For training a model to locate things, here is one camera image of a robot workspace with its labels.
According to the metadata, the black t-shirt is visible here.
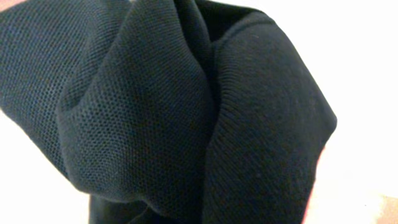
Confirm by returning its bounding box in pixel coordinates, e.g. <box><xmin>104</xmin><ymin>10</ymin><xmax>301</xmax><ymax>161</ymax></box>
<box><xmin>1</xmin><ymin>0</ymin><xmax>336</xmax><ymax>224</ymax></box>

